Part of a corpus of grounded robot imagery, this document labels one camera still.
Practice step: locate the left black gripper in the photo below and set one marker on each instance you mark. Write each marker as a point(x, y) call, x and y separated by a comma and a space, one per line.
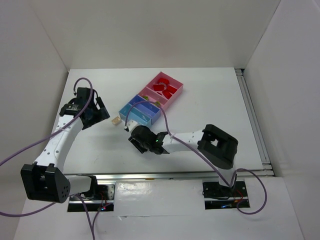
point(100, 110)

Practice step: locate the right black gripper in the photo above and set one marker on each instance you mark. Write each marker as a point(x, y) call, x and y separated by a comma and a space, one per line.
point(137, 145)

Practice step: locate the tan lego brick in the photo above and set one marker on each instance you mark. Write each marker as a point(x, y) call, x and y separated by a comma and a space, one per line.
point(117, 120)

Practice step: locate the red lego brick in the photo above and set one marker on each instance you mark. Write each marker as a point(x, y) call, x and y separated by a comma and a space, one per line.
point(167, 94)
point(171, 89)
point(158, 87)

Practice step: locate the red round flower lego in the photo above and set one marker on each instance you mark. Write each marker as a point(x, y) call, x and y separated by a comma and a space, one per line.
point(163, 81)

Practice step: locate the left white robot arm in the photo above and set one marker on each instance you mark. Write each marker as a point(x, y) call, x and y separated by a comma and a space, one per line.
point(44, 179)

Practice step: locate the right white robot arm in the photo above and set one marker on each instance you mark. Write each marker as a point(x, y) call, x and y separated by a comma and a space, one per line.
point(213, 145)

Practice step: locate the light blue container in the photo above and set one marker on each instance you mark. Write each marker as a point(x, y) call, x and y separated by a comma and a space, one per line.
point(138, 113)

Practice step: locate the small pink container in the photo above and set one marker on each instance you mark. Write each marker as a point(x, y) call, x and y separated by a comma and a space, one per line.
point(153, 96)

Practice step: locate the large pink container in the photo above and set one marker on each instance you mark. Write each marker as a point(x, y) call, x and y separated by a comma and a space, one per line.
point(164, 89)

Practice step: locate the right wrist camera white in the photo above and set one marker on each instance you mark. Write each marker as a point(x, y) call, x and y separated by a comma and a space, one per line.
point(131, 125)

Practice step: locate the aluminium front rail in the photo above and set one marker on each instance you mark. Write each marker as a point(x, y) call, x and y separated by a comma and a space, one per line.
point(154, 176)

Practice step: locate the aluminium rail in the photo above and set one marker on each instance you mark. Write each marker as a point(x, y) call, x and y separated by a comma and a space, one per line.
point(264, 156)
point(154, 176)

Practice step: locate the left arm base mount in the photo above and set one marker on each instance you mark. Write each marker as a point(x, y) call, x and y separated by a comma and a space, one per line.
point(102, 200)

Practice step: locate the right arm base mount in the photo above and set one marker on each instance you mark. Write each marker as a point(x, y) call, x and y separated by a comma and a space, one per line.
point(221, 197)

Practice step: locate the aluminium right rail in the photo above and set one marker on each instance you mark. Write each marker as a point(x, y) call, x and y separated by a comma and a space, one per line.
point(264, 156)

